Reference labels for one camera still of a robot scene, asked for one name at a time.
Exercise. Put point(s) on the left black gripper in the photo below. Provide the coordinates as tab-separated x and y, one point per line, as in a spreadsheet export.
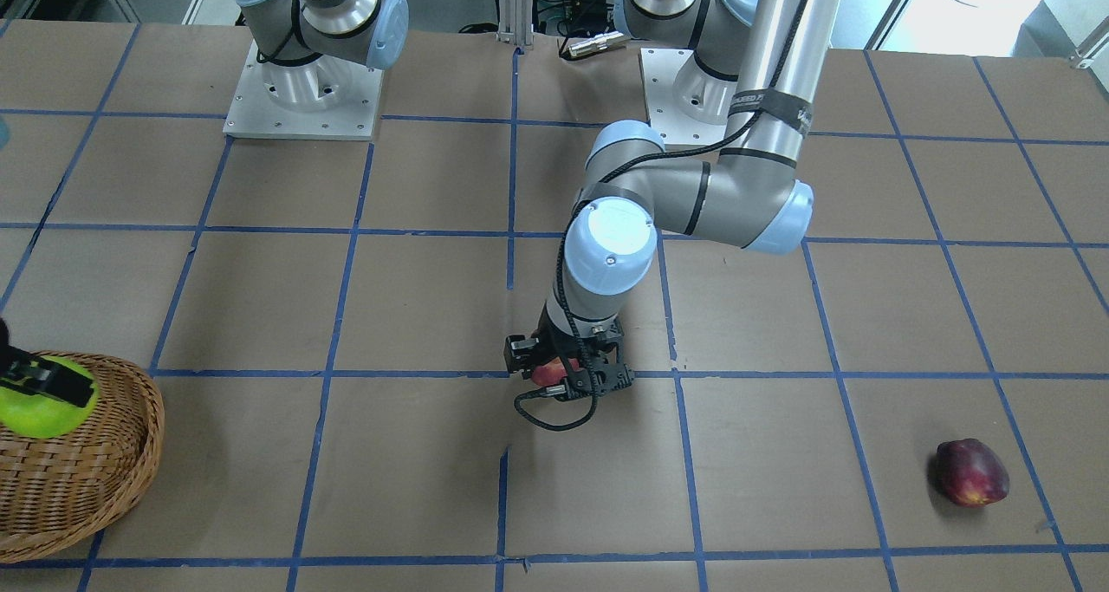
552	335

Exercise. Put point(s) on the aluminium frame post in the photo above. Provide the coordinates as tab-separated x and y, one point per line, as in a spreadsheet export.
515	24

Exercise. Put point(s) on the red yellow apple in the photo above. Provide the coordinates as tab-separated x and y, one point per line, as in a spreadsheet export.
552	373

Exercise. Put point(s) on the silver cable connector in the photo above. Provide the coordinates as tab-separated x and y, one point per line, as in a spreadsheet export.
594	45

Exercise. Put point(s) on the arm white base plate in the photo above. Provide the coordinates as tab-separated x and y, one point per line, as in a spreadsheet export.
687	104
329	99

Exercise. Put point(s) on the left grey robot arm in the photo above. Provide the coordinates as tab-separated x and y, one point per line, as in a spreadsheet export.
761	64

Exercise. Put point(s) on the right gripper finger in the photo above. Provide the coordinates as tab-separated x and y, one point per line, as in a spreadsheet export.
48	377

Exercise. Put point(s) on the green apple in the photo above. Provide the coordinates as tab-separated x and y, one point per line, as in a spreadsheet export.
43	418

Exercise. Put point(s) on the wicker basket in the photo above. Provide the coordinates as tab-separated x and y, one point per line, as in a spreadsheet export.
59	491

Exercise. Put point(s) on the dark red apple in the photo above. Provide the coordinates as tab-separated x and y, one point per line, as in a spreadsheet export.
969	474

